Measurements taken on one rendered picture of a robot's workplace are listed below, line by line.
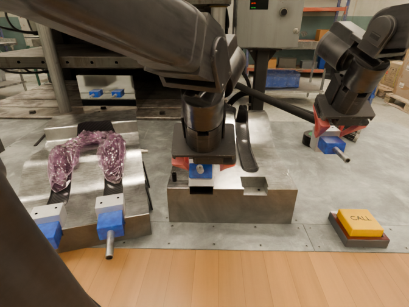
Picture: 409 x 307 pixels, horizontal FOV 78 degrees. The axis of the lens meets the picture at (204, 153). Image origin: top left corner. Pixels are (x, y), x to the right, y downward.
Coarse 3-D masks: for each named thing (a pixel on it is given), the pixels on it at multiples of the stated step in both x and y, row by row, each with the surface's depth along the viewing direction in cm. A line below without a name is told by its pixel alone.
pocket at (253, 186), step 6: (246, 180) 54; (252, 180) 54; (258, 180) 54; (264, 180) 54; (246, 186) 55; (252, 186) 55; (258, 186) 55; (264, 186) 54; (246, 192) 53; (252, 192) 53; (258, 192) 53; (264, 192) 53
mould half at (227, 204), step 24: (264, 120) 74; (264, 144) 68; (216, 168) 57; (240, 168) 57; (264, 168) 57; (168, 192) 50; (216, 192) 50; (240, 192) 50; (288, 192) 50; (192, 216) 53; (216, 216) 53; (240, 216) 53; (264, 216) 53; (288, 216) 53
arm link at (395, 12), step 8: (384, 8) 37; (392, 8) 36; (400, 8) 35; (408, 8) 35; (376, 16) 38; (400, 16) 36; (408, 16) 35; (368, 24) 40; (400, 24) 36; (408, 24) 35; (400, 32) 36; (408, 32) 35; (392, 40) 37; (400, 40) 36; (408, 40) 35; (384, 48) 38; (392, 48) 37
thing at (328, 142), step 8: (336, 128) 59; (312, 136) 61; (320, 136) 58; (328, 136) 58; (336, 136) 58; (312, 144) 61; (320, 144) 58; (328, 144) 55; (336, 144) 55; (344, 144) 55; (328, 152) 56; (336, 152) 54; (344, 160) 50
